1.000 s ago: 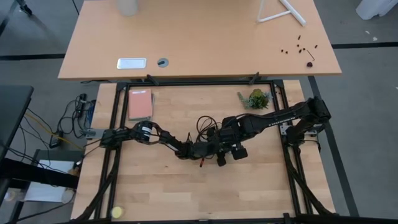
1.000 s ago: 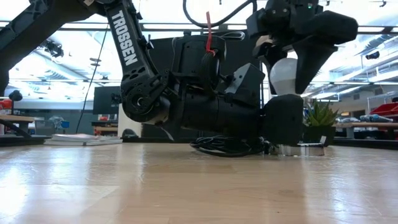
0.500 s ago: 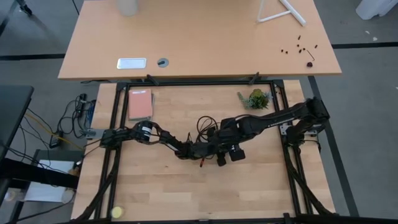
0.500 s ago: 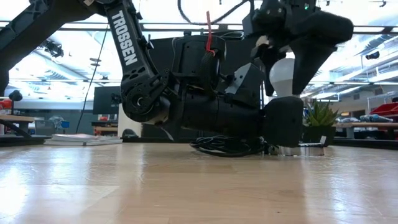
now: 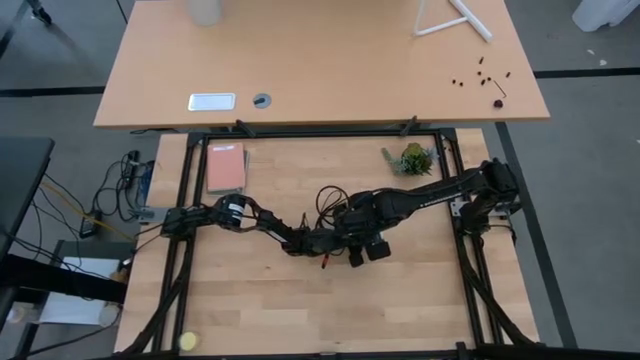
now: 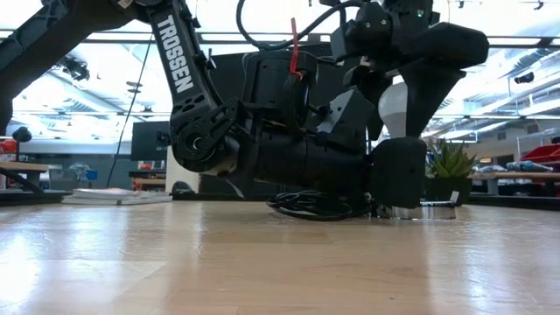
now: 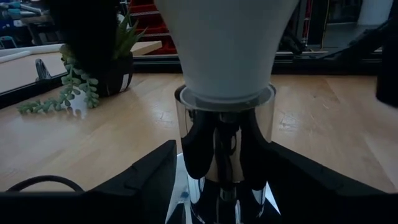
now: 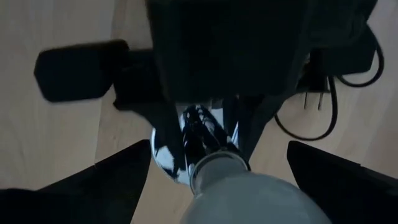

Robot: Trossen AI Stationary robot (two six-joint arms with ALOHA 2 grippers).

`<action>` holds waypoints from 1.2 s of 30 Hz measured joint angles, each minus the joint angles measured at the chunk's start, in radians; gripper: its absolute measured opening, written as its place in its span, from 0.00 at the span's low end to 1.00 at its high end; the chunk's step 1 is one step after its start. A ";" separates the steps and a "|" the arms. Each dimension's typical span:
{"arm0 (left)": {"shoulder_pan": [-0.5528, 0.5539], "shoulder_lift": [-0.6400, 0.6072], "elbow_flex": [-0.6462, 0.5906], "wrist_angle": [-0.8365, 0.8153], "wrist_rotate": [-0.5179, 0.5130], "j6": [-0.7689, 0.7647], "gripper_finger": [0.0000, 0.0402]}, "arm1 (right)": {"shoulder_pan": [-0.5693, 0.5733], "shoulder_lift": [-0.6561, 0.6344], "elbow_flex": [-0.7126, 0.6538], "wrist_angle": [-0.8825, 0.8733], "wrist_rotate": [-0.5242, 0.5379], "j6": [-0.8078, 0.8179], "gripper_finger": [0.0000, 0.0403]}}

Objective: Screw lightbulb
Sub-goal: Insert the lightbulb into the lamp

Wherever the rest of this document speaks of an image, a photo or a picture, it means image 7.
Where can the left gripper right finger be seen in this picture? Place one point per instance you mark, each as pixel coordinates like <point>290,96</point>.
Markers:
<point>326,205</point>

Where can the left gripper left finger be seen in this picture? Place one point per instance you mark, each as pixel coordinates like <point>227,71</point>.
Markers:
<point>118,205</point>

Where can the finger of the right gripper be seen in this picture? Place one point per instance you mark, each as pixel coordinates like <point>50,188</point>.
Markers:
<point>390,68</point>
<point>84,31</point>

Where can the chrome lamp base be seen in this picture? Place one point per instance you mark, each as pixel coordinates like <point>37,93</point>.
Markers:
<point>264,118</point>

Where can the white lightbulb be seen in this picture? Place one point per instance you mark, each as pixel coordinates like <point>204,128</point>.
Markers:
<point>227,46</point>

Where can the potted green succulent plant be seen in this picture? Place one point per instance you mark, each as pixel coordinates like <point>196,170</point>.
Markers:
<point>116,77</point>

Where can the red storage rack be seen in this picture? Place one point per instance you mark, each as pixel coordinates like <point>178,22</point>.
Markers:
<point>149,23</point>

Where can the black frame clamp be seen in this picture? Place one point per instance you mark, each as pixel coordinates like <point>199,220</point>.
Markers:
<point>42,70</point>

